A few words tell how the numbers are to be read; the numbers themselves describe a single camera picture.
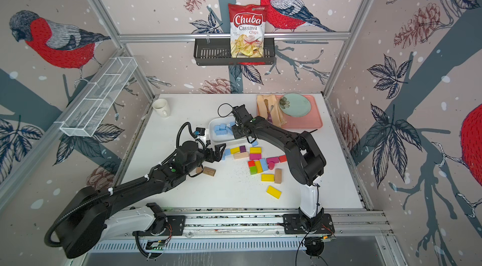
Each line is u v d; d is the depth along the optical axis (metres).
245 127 0.68
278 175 0.85
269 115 1.11
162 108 1.04
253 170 0.89
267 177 0.86
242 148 0.94
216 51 0.95
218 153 0.74
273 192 0.82
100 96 0.79
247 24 0.83
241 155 0.93
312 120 1.07
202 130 0.72
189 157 0.62
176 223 0.73
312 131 1.03
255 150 0.96
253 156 0.93
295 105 1.15
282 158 0.92
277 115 1.09
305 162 0.50
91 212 0.41
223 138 0.99
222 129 1.01
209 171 0.88
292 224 0.73
